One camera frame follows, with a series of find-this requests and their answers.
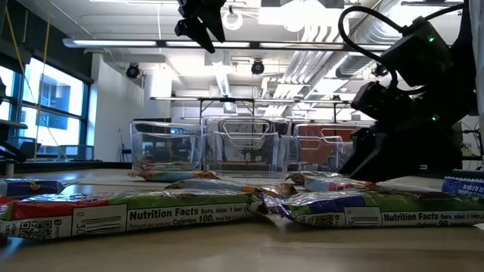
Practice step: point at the grey desk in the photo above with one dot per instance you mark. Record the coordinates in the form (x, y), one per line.
(11, 124)

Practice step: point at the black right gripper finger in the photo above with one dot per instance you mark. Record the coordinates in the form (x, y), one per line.
(393, 155)

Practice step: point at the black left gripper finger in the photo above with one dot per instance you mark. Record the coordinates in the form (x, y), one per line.
(217, 19)
(193, 29)

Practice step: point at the orange background cabinet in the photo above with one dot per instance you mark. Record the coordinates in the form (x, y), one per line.
(325, 136)

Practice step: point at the black ceiling camera cluster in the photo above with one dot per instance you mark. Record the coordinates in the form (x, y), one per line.
(380, 70)

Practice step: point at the green purple granola bar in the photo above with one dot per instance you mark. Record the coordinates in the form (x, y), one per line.
(378, 211)
(30, 187)

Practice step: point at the silver ceiling duct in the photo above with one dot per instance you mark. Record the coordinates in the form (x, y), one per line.
(321, 56)

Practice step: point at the large room window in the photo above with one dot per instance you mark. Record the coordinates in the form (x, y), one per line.
(53, 113)

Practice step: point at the green orange granola bar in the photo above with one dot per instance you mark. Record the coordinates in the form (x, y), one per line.
(227, 186)
(174, 176)
(302, 175)

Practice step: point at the grey woven table mat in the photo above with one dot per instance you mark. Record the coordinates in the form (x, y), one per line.
(249, 175)

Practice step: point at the long ceiling light strip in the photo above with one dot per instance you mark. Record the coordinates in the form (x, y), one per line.
(113, 42)

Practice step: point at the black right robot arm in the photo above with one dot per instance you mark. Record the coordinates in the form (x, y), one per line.
(419, 53)

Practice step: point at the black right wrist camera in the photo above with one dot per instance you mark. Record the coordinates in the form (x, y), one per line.
(382, 100)

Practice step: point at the clear plastic bin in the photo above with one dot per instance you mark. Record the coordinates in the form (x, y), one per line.
(246, 147)
(166, 143)
(321, 147)

